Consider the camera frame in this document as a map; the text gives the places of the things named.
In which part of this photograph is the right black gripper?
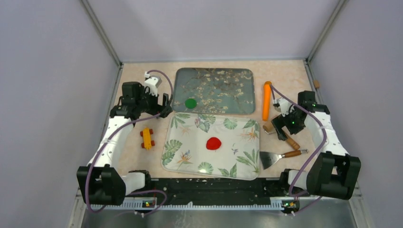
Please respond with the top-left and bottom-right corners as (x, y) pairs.
(271, 105), (307, 141)

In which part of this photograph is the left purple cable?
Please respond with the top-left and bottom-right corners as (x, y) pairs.
(86, 69), (174, 218)

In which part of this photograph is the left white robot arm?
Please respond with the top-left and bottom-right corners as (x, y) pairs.
(77, 82), (173, 209)

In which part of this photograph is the green dough disc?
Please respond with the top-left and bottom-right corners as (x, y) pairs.
(184, 98), (197, 109)

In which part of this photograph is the yellow red toy car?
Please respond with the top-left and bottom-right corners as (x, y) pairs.
(140, 127), (155, 150)

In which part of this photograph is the red dough piece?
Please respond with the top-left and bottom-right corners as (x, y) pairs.
(206, 137), (222, 151)

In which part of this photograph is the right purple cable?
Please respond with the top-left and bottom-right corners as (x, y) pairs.
(270, 85), (328, 216)

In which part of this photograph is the white leaf pattern tray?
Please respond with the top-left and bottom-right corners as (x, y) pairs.
(161, 113), (260, 181)

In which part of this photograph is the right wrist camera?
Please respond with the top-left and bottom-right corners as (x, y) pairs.
(273, 97), (295, 117)

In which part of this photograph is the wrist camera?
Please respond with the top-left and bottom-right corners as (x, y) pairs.
(144, 72), (162, 97)
(273, 97), (295, 117)

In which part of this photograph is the purple cable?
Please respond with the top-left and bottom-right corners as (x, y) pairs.
(270, 85), (328, 216)
(86, 69), (174, 218)

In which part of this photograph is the wooden rolling pin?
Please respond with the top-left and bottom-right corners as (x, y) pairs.
(262, 122), (300, 150)

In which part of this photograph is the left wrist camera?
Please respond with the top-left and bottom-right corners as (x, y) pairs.
(144, 72), (162, 97)

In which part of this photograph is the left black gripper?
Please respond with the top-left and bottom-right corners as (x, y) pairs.
(135, 86), (172, 118)

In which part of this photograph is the teal blossom pattern tray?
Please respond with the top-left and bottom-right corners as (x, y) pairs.
(173, 67), (256, 115)

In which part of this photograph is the orange toy carrot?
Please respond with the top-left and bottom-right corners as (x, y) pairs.
(262, 81), (272, 121)

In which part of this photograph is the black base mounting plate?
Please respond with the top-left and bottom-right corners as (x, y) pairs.
(144, 178), (288, 206)

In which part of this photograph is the metal scraper wooden handle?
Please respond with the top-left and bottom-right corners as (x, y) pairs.
(259, 149), (308, 170)

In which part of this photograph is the small wooden block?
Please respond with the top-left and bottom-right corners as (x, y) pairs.
(313, 79), (320, 89)

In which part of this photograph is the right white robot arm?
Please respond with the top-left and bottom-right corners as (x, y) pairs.
(271, 91), (361, 200)

